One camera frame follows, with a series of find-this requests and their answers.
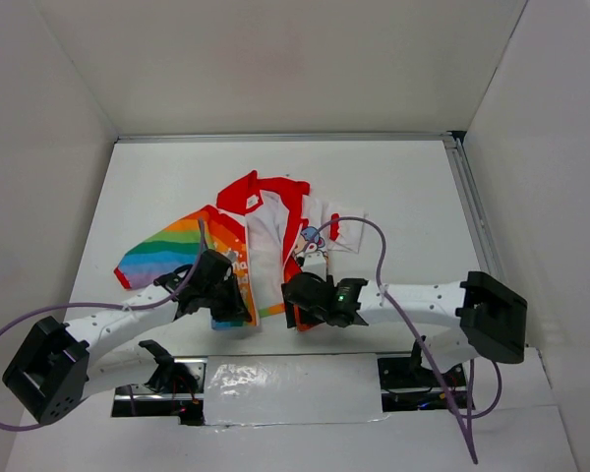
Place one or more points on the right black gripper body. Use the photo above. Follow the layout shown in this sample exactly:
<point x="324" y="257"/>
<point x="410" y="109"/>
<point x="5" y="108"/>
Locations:
<point x="318" y="315"/>

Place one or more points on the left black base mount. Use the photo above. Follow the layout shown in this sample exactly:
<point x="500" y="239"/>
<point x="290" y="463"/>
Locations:
<point x="175" y="388"/>

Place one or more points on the aluminium frame rail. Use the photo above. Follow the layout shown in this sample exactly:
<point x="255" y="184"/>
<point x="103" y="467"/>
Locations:
<point x="428" y="223"/>

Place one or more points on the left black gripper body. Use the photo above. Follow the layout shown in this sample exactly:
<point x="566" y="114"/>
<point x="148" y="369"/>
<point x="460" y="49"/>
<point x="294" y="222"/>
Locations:
<point x="208" y="291"/>

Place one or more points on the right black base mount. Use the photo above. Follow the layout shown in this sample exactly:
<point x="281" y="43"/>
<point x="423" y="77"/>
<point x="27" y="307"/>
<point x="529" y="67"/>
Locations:
<point x="408" y="386"/>

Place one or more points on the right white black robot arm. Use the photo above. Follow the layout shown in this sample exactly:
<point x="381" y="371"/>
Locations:
<point x="479" y="315"/>

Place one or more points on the colourful rainbow children's jacket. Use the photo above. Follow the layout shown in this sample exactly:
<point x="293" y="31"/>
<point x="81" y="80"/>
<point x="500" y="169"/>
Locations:
<point x="263" y="225"/>

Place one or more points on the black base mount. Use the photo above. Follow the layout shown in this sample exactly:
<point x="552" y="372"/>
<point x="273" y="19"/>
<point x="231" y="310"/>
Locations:
<point x="408" y="386"/>
<point x="175" y="388"/>

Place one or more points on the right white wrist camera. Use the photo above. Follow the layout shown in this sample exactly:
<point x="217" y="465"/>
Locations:
<point x="315" y="263"/>

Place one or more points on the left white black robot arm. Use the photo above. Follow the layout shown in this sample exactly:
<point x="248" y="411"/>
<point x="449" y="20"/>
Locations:
<point x="59" y="365"/>

